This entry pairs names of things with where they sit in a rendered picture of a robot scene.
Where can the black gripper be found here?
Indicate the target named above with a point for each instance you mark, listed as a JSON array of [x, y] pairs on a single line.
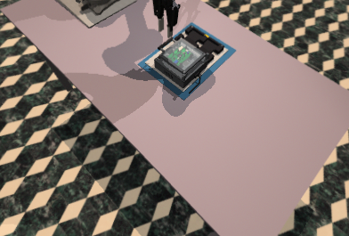
[[171, 8]]

